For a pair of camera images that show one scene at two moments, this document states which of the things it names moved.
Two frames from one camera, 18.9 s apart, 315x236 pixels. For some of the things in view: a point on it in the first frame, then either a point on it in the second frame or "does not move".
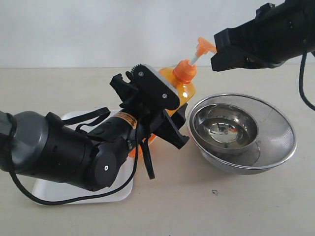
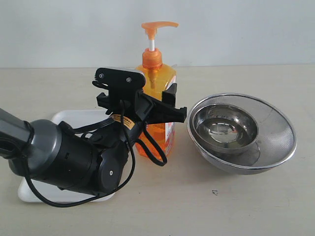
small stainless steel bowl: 225,128 does not move
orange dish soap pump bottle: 181,75 → 158,78
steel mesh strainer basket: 240,133 does not move
